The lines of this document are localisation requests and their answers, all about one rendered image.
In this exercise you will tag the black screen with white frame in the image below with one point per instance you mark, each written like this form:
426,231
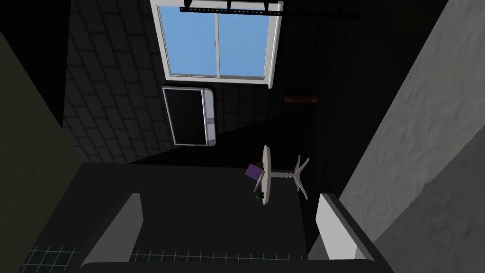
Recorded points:
188,116

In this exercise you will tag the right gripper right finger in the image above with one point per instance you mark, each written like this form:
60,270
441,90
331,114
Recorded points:
337,231

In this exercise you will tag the white round pedestal table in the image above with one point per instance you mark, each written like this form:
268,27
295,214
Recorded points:
268,175

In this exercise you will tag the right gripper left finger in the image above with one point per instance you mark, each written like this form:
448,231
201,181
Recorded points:
115,233

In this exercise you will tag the white framed window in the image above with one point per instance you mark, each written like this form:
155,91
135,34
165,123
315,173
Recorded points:
216,41

